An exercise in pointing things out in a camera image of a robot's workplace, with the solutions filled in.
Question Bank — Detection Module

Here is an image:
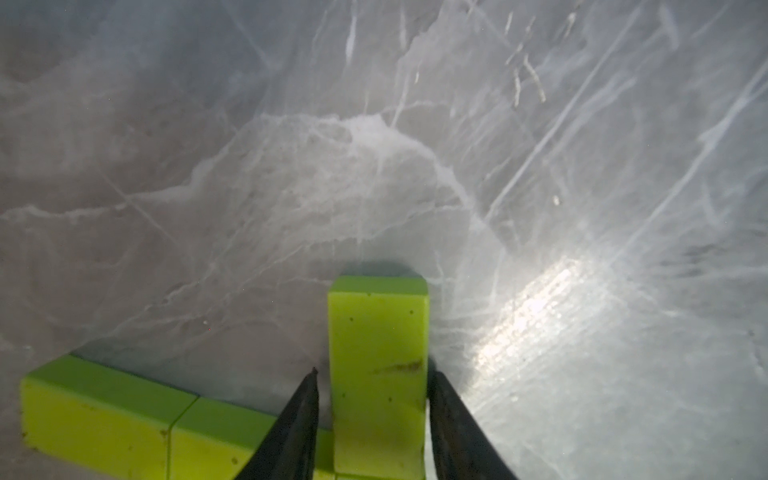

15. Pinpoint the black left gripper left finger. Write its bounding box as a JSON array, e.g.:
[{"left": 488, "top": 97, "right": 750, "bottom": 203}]
[{"left": 234, "top": 368, "right": 319, "bottom": 480}]

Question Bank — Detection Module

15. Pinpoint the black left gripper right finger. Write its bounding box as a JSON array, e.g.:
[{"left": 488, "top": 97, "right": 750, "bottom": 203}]
[{"left": 428, "top": 371, "right": 518, "bottom": 480}]

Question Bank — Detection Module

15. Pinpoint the small lime green cube block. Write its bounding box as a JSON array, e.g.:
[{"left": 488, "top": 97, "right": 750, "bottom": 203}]
[{"left": 167, "top": 395, "right": 336, "bottom": 480}]

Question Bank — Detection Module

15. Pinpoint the lime green long block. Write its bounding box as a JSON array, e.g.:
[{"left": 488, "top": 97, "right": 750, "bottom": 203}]
[
  {"left": 327, "top": 276, "right": 430, "bottom": 479},
  {"left": 20, "top": 355, "right": 198, "bottom": 479}
]

